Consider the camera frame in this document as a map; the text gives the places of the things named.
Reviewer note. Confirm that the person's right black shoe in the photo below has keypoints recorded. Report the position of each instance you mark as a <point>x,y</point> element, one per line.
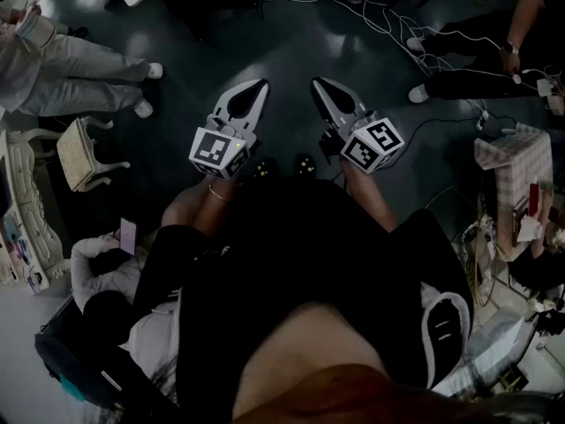
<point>305,164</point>

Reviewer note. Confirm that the pink phone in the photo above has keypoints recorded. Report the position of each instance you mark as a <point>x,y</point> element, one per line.
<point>128,236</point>

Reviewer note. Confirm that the person's black clothing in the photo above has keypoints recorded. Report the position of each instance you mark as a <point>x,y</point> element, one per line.
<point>287,259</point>

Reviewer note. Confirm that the person's left forearm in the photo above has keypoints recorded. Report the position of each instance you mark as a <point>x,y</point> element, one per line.
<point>212,210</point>

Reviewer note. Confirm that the person's chest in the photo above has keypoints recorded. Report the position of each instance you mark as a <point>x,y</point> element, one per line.
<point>309,347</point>

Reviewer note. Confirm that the black lounge sofa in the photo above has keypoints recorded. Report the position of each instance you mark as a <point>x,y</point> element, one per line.
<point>79,360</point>

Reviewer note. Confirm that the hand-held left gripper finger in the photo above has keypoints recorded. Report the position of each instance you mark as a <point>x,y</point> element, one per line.
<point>260,113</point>
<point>225,104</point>

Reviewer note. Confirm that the white ornate cushioned stool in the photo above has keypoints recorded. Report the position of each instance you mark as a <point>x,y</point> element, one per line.
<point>77,157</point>

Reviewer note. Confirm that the clear plastic bag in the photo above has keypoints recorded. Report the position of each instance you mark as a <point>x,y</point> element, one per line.
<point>499,347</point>

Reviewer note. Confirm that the white power adapter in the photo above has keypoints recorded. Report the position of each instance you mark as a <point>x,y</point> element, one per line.
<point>545,87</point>

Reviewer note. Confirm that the person's black shoe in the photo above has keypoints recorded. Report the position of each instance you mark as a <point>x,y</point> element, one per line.
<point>305,164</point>
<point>265,168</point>

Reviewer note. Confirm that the person's left black shoe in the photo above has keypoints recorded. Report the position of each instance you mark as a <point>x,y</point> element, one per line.
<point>265,168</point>

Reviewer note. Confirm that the person's right forearm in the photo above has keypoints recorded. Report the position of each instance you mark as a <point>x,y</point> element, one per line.
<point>368,197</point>

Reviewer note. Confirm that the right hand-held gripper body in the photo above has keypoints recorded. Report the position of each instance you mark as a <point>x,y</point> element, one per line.
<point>373,146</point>

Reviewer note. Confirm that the pink plaid covered box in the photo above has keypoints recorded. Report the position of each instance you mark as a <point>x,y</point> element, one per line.
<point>521,157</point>

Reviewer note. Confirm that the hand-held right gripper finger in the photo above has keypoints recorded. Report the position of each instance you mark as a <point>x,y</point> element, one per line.
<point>326,104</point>
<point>348,102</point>

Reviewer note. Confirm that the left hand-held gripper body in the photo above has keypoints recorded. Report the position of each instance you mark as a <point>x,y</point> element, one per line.
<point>216,150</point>

